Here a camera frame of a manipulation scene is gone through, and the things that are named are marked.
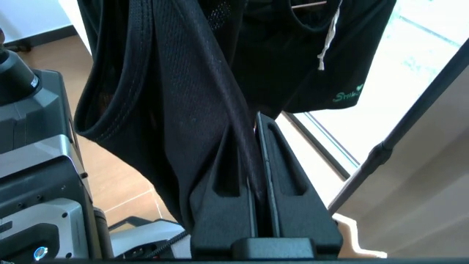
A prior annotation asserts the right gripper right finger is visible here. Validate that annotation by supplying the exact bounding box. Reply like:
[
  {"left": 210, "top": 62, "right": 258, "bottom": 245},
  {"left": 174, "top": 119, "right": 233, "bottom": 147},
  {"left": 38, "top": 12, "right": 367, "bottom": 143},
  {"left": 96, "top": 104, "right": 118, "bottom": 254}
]
[{"left": 255, "top": 111, "right": 344, "bottom": 258}]

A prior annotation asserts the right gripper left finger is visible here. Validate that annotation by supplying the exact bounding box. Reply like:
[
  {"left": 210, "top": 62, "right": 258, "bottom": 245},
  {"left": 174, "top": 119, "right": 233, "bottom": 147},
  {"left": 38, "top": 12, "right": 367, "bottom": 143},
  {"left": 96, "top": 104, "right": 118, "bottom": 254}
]
[{"left": 190, "top": 144, "right": 258, "bottom": 258}]

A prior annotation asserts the black shirt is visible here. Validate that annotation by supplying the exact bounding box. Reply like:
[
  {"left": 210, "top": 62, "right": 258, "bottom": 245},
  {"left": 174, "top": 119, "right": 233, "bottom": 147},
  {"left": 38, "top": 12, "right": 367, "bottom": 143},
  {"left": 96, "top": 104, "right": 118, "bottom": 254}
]
[{"left": 73, "top": 0, "right": 268, "bottom": 228}]

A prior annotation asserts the black clothes rack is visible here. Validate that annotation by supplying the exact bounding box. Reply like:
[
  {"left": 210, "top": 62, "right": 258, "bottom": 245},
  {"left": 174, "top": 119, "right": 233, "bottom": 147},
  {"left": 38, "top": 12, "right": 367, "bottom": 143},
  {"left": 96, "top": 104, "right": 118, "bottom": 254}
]
[{"left": 327, "top": 38, "right": 469, "bottom": 216}]

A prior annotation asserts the beige curtain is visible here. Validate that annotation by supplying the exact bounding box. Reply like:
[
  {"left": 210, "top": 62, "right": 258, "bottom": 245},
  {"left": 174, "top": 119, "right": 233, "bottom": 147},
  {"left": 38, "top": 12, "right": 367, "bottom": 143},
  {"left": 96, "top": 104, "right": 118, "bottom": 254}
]
[{"left": 329, "top": 65, "right": 469, "bottom": 260}]

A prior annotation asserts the window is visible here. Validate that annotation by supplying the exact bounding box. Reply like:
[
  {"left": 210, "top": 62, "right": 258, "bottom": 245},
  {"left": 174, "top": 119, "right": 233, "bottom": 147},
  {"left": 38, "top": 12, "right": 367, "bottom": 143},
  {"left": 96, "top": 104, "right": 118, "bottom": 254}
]
[{"left": 281, "top": 0, "right": 469, "bottom": 181}]

